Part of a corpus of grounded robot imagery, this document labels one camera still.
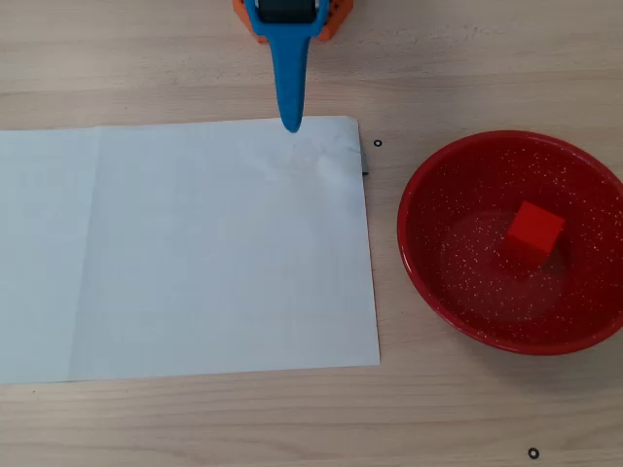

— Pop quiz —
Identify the red speckled bowl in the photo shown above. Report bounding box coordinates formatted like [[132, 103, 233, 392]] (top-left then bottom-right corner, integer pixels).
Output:
[[396, 129, 623, 357]]

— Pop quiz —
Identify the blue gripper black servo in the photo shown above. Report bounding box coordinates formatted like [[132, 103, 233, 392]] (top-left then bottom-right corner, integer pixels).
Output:
[[242, 0, 329, 134]]

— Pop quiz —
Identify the white paper sheet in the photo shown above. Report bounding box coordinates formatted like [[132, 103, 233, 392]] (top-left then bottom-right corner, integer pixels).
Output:
[[0, 115, 382, 386]]

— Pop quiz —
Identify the red cube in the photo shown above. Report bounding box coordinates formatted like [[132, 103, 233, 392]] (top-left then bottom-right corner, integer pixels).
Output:
[[499, 200, 567, 269]]

